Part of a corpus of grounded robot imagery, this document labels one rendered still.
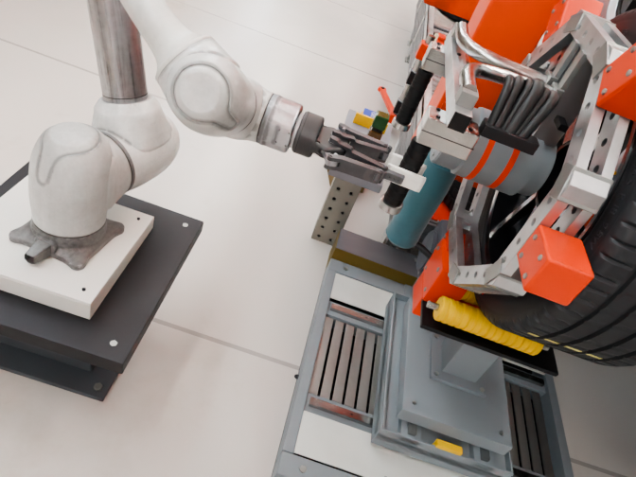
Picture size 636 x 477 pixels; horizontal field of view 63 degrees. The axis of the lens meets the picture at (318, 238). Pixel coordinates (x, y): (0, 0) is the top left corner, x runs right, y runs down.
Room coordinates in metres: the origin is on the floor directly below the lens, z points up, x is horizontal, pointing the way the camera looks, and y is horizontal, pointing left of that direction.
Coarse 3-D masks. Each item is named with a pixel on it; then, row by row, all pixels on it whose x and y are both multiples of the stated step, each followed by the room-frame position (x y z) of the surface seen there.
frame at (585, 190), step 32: (576, 32) 1.06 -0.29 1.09; (608, 32) 1.04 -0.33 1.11; (544, 64) 1.23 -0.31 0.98; (608, 64) 0.86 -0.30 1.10; (576, 128) 0.82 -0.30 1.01; (608, 128) 0.82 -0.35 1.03; (576, 160) 0.75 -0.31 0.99; (608, 160) 0.77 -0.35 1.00; (480, 192) 1.15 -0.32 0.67; (576, 192) 0.73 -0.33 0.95; (608, 192) 0.74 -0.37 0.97; (448, 224) 1.09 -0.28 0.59; (544, 224) 0.73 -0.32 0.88; (576, 224) 0.73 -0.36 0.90; (480, 256) 0.97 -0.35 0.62; (512, 256) 0.73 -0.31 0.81; (480, 288) 0.84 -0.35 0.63; (512, 288) 0.73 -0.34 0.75
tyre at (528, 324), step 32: (480, 224) 1.14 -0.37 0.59; (608, 224) 0.72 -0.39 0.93; (608, 256) 0.68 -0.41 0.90; (608, 288) 0.67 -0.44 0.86; (512, 320) 0.75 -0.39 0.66; (544, 320) 0.70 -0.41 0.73; (576, 320) 0.70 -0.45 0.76; (608, 320) 0.68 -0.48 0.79; (576, 352) 0.76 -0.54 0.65; (608, 352) 0.71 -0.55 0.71
